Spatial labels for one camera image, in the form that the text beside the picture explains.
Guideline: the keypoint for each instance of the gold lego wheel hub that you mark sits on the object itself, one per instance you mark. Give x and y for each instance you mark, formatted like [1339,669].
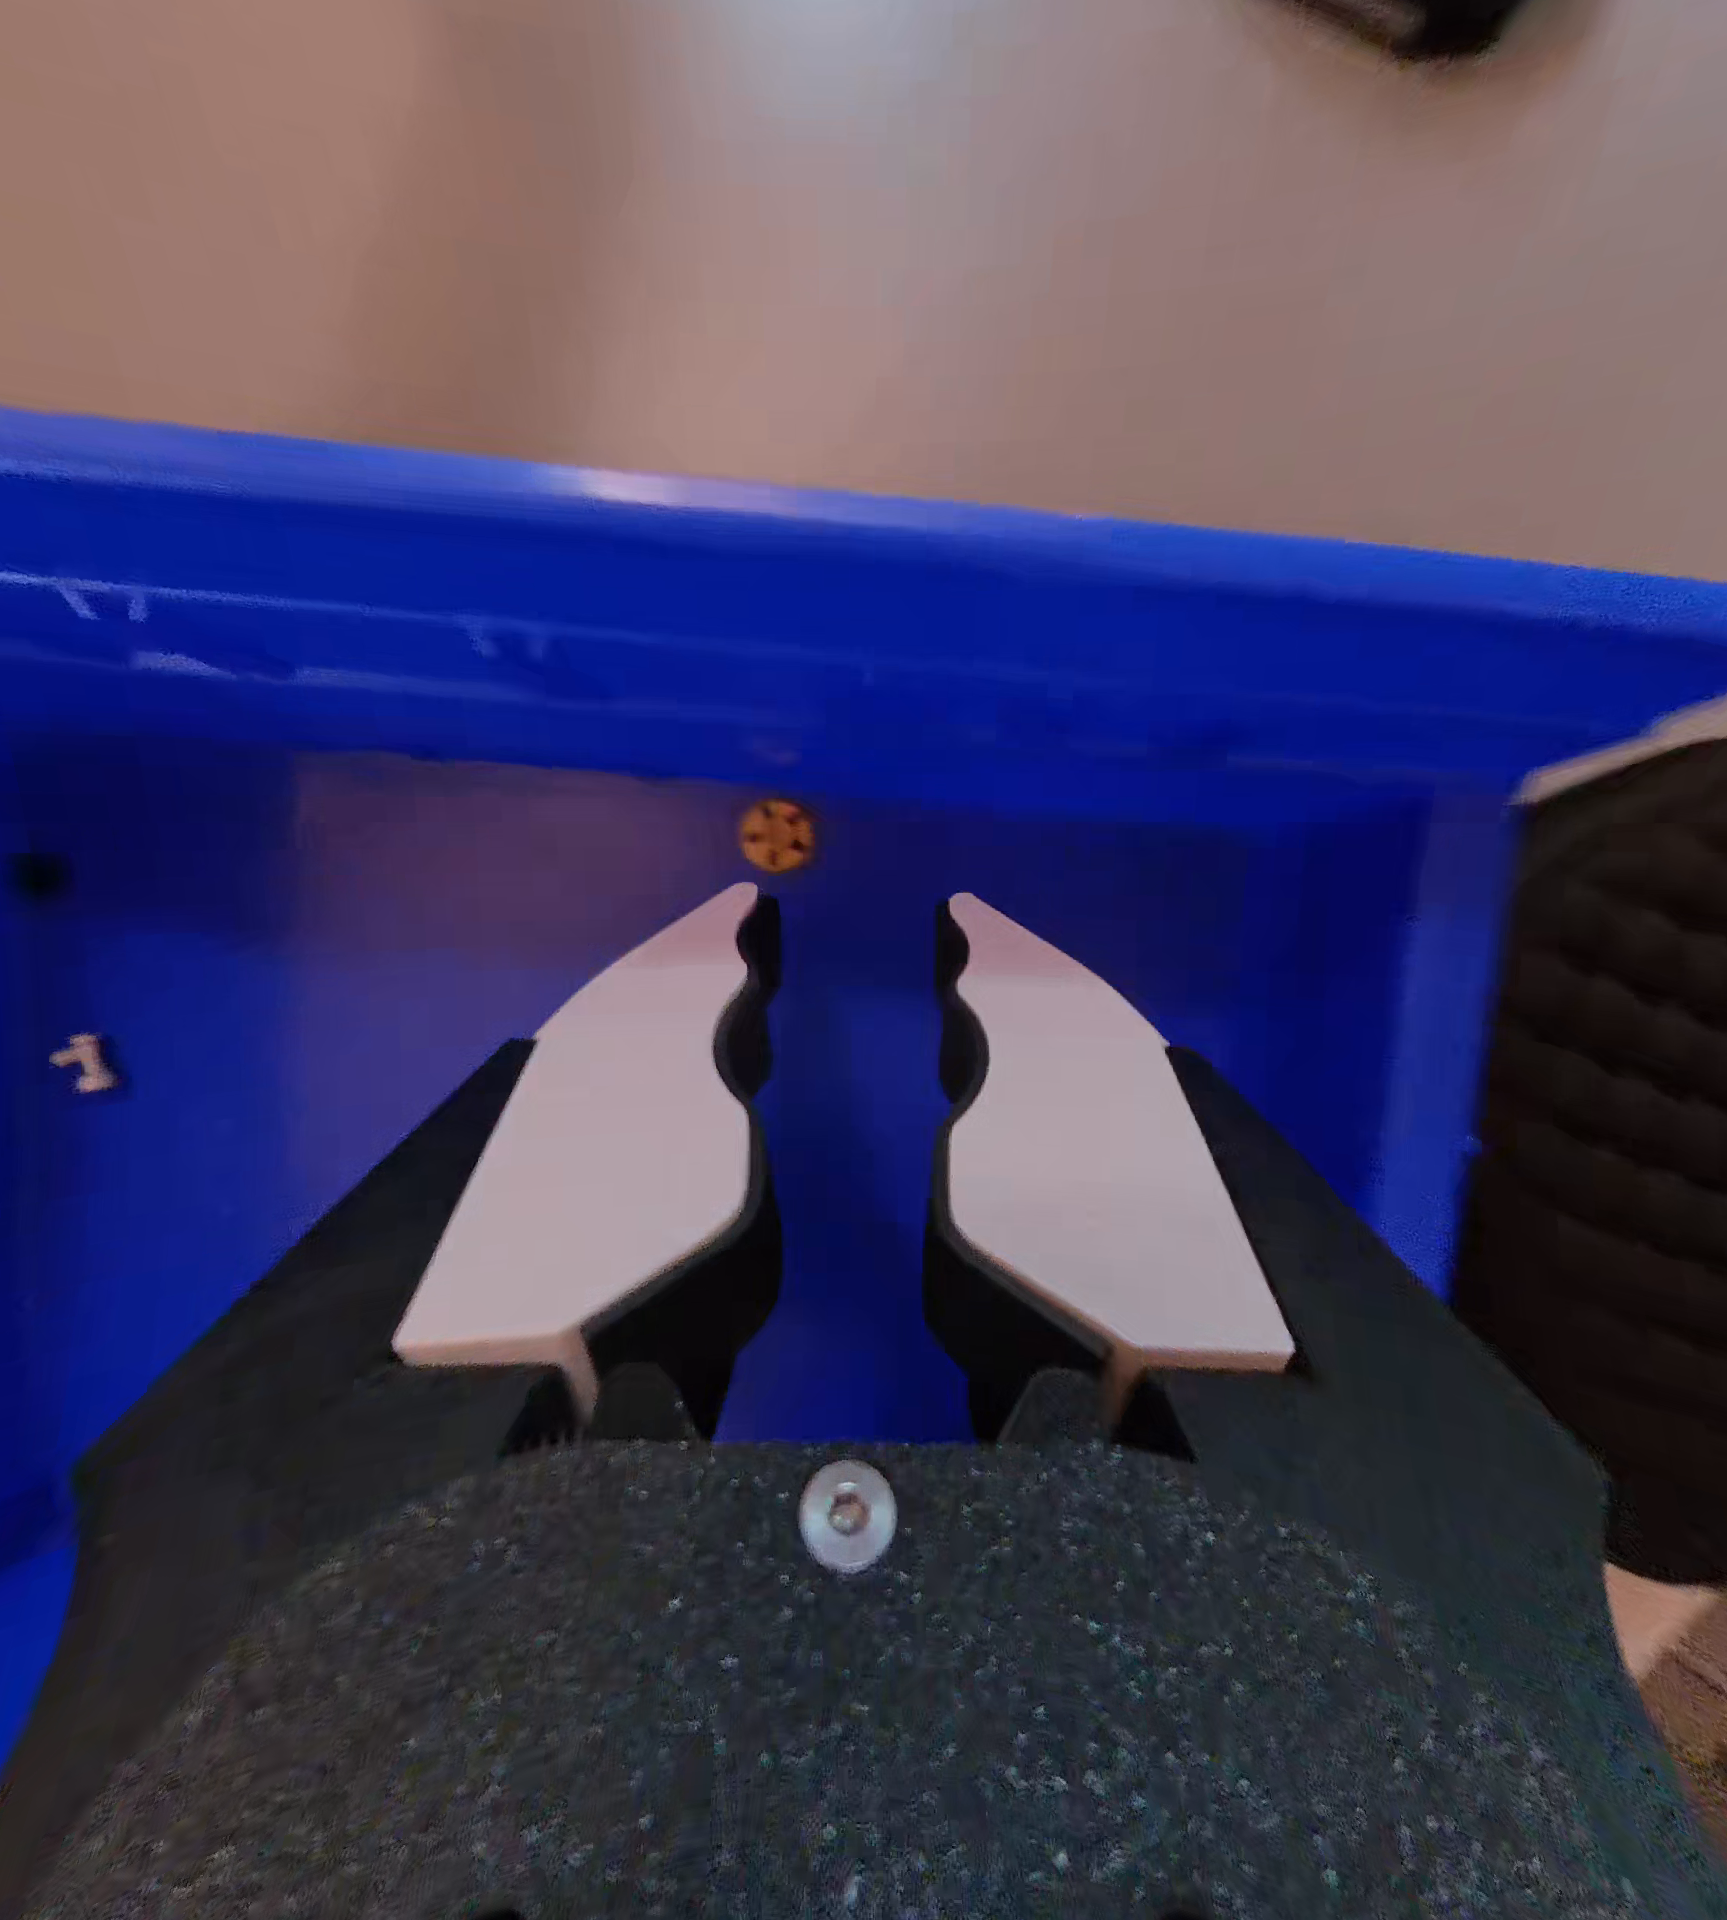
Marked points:
[778,832]

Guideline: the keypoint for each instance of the blue storage bin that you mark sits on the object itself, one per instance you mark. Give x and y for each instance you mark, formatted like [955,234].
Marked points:
[352,691]

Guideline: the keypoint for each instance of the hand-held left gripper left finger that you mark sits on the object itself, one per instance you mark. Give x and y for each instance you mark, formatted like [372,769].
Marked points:
[576,1186]

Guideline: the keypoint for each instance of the small white lego piece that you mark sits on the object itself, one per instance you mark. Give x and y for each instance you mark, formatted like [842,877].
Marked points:
[90,1065]

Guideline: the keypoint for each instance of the black dimpled wrist rest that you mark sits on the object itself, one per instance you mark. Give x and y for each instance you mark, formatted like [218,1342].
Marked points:
[1660,1142]

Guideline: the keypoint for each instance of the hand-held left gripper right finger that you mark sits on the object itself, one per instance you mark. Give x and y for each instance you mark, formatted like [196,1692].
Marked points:
[1115,1186]

